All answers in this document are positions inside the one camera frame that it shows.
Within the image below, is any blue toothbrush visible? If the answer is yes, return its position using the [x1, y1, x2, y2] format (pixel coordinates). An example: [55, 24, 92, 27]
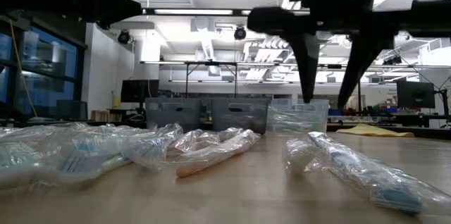
[52, 135, 170, 185]
[116, 123, 185, 170]
[283, 131, 451, 217]

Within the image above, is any black ceiling spotlight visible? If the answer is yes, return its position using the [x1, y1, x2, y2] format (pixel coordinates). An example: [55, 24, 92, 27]
[233, 25, 248, 42]
[116, 30, 132, 46]

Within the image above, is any clear plastic bin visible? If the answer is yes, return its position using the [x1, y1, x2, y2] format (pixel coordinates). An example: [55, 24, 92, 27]
[266, 98, 330, 135]

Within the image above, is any yellow cloth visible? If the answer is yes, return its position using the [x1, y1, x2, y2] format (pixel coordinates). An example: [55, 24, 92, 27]
[335, 123, 416, 139]

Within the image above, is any dark framed window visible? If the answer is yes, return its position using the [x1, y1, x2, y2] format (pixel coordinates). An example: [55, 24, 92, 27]
[0, 19, 88, 121]

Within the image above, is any black computer monitor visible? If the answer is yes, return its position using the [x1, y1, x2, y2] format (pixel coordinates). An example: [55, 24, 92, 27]
[395, 80, 437, 110]
[120, 79, 161, 112]

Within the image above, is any overhead beam with light strip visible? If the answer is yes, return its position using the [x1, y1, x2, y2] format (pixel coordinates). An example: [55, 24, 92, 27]
[140, 6, 311, 17]

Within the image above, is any wooden crate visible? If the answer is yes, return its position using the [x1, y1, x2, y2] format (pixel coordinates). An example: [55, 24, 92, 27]
[90, 109, 123, 123]

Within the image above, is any yellow power cable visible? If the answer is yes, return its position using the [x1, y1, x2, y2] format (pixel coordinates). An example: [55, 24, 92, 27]
[8, 18, 39, 118]

